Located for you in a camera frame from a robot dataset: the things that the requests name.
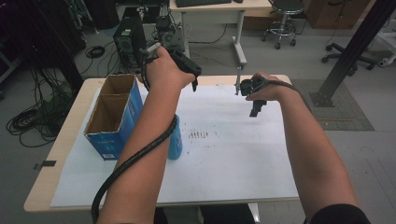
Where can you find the white-legged desk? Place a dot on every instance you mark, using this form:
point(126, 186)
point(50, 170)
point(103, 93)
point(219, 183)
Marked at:
point(218, 7)

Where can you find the grey electronic device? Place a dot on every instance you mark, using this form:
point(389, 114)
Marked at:
point(172, 37)

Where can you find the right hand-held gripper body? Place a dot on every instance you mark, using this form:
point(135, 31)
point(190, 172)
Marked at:
point(249, 87)

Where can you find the grey floor mat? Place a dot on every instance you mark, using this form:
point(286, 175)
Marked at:
point(345, 115)

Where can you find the person's black sleeve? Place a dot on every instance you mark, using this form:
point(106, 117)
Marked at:
point(339, 215)

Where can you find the wooden cabinet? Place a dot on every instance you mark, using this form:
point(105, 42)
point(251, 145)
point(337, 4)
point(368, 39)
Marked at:
point(336, 14)

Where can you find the person's left hand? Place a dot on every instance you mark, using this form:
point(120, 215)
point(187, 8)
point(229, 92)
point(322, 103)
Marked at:
point(165, 71)

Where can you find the blue cardboard box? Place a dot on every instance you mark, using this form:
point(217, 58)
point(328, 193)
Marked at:
point(115, 118)

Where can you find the person's right hand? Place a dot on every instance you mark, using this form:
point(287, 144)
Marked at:
point(270, 90)

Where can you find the blue bottle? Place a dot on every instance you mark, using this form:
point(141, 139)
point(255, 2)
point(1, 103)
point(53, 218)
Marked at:
point(175, 143)

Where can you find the black office chair base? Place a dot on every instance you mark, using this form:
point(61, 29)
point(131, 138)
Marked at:
point(348, 56)

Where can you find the black keyboard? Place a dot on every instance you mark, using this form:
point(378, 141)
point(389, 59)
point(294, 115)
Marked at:
point(202, 2)

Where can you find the person's dark trousers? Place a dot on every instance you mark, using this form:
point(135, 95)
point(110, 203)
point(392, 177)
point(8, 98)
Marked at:
point(224, 214)

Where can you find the dark curtain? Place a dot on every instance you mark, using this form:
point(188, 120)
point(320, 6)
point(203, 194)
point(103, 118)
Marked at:
point(37, 37)

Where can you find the black metal stand post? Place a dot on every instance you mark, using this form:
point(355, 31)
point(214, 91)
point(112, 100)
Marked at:
point(355, 49)

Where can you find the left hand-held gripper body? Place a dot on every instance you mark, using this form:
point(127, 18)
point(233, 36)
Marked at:
point(186, 64)

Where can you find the black computer tower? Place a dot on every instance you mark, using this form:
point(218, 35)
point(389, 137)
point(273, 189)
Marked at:
point(127, 40)

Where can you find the white paper sheet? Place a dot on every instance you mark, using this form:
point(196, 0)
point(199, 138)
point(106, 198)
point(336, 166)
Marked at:
point(224, 168)

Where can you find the black tape strip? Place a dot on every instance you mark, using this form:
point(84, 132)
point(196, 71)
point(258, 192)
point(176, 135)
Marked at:
point(46, 163)

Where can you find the black round stool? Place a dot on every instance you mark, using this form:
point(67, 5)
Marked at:
point(285, 7)

